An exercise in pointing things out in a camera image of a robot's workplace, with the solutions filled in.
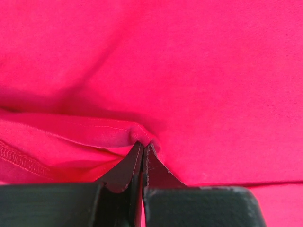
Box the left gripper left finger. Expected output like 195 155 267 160
0 142 144 227

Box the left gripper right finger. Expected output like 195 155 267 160
143 143 266 227

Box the pink t shirt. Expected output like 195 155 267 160
0 0 303 227

